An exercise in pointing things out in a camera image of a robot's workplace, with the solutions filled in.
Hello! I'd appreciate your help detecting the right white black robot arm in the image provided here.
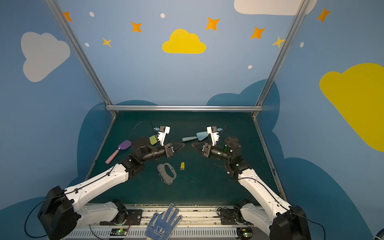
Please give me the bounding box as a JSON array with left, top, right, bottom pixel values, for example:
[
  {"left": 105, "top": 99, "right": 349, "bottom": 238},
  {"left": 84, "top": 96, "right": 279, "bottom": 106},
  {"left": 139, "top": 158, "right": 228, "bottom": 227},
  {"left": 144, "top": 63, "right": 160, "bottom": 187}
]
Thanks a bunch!
[{"left": 192, "top": 137, "right": 311, "bottom": 240}]

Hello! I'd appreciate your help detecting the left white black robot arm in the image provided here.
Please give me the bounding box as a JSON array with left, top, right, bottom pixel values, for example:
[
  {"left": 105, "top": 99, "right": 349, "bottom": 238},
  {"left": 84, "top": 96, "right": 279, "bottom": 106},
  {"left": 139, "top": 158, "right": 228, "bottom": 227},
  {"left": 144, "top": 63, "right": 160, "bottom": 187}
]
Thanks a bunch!
[{"left": 38, "top": 137, "right": 185, "bottom": 240}]

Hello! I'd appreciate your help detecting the light blue toy shovel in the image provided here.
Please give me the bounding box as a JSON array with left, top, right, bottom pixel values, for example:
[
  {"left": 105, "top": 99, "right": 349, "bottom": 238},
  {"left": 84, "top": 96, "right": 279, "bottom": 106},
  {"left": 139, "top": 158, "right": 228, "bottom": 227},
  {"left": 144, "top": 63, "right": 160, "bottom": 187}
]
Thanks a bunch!
[{"left": 182, "top": 132, "right": 209, "bottom": 142}]

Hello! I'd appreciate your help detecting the purple pink toy shovel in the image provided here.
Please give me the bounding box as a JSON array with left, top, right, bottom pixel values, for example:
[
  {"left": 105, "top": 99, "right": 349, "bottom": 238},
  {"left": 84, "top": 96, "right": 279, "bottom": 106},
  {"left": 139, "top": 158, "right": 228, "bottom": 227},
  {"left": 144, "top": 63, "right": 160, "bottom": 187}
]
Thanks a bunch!
[{"left": 105, "top": 140, "right": 132, "bottom": 165}]

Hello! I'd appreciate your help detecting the blue dotted glove centre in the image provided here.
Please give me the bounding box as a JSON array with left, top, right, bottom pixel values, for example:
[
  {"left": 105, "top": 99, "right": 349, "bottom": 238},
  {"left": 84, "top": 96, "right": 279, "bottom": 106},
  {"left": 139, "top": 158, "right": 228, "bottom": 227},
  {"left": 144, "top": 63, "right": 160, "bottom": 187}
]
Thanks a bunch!
[{"left": 146, "top": 204, "right": 183, "bottom": 240}]

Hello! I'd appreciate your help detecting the right green circuit board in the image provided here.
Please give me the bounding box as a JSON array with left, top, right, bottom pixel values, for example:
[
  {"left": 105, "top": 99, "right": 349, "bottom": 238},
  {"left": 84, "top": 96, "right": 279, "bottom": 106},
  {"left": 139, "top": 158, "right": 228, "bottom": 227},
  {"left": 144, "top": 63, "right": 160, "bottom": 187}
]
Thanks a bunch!
[{"left": 236, "top": 228, "right": 254, "bottom": 240}]

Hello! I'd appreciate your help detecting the green circuit board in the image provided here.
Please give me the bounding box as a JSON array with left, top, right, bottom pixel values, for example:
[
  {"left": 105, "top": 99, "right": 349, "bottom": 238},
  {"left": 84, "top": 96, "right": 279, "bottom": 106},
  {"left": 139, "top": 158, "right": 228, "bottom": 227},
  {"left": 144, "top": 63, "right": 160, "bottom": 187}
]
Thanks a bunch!
[
  {"left": 110, "top": 229, "right": 128, "bottom": 237},
  {"left": 236, "top": 228, "right": 254, "bottom": 240}
]

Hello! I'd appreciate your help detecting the left green circuit board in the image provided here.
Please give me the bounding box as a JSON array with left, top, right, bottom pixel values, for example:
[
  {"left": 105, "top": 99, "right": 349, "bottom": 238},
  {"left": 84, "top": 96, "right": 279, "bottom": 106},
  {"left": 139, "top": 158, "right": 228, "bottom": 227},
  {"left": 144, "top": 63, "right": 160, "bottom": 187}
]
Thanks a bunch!
[{"left": 110, "top": 229, "right": 128, "bottom": 237}]

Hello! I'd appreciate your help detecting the green toy shovel wooden handle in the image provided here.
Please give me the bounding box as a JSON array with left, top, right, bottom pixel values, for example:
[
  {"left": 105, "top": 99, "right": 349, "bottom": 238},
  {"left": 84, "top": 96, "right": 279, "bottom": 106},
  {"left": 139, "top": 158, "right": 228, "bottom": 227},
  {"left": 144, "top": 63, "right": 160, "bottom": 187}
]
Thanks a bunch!
[{"left": 149, "top": 135, "right": 159, "bottom": 145}]

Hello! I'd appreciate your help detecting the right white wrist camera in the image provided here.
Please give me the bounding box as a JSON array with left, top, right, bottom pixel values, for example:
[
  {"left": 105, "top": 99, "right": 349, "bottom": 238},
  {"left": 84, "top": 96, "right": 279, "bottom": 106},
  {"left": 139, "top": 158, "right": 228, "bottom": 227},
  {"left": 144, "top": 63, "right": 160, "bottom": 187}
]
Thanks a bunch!
[{"left": 207, "top": 126, "right": 223, "bottom": 146}]

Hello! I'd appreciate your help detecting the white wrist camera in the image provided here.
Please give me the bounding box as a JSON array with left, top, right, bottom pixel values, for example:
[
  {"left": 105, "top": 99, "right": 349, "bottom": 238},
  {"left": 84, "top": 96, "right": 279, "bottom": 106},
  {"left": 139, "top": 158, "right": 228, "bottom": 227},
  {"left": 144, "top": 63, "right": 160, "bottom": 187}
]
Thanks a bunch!
[
  {"left": 207, "top": 126, "right": 223, "bottom": 146},
  {"left": 154, "top": 126, "right": 171, "bottom": 146}
]

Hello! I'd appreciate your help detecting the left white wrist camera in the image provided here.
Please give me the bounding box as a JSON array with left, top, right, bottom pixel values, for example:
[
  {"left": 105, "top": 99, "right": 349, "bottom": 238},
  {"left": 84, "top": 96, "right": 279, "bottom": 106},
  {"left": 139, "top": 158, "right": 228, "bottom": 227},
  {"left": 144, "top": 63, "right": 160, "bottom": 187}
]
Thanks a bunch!
[{"left": 154, "top": 126, "right": 171, "bottom": 146}]

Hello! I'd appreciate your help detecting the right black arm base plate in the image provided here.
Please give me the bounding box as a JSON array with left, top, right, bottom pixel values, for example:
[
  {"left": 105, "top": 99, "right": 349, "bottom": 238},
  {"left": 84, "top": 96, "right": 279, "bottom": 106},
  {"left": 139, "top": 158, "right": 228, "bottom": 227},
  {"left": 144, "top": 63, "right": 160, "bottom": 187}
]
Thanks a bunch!
[{"left": 217, "top": 208, "right": 252, "bottom": 225}]

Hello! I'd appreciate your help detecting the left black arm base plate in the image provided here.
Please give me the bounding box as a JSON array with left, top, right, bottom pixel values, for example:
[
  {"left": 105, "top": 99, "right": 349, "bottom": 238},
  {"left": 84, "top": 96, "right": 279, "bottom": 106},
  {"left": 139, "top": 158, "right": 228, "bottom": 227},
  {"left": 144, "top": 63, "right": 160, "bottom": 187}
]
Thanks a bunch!
[{"left": 100, "top": 210, "right": 143, "bottom": 226}]

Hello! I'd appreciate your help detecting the aluminium front rail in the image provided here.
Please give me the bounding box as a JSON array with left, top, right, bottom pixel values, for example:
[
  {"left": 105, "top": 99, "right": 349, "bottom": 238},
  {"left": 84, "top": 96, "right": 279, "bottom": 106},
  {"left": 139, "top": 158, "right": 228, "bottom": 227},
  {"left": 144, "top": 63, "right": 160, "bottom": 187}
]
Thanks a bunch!
[{"left": 64, "top": 206, "right": 270, "bottom": 240}]

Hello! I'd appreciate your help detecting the left aluminium frame post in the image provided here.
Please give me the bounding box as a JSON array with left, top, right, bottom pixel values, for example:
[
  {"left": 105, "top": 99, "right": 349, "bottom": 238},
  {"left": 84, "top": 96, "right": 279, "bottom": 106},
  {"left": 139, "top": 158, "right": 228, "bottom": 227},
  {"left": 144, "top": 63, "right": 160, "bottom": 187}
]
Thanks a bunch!
[{"left": 45, "top": 0, "right": 113, "bottom": 107}]

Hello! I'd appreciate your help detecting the aluminium frame post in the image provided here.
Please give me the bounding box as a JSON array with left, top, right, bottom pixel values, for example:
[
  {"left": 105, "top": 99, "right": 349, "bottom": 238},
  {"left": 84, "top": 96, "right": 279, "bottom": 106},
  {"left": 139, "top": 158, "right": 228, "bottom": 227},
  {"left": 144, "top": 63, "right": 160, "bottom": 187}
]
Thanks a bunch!
[
  {"left": 45, "top": 0, "right": 113, "bottom": 107},
  {"left": 252, "top": 0, "right": 311, "bottom": 120}
]

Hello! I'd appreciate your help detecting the right aluminium frame post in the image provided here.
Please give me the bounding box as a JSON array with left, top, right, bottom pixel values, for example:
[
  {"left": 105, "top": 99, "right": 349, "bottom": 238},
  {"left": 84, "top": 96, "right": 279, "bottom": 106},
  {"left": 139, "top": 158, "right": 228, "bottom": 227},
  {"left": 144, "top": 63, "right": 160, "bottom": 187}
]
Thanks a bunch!
[{"left": 252, "top": 0, "right": 311, "bottom": 120}]

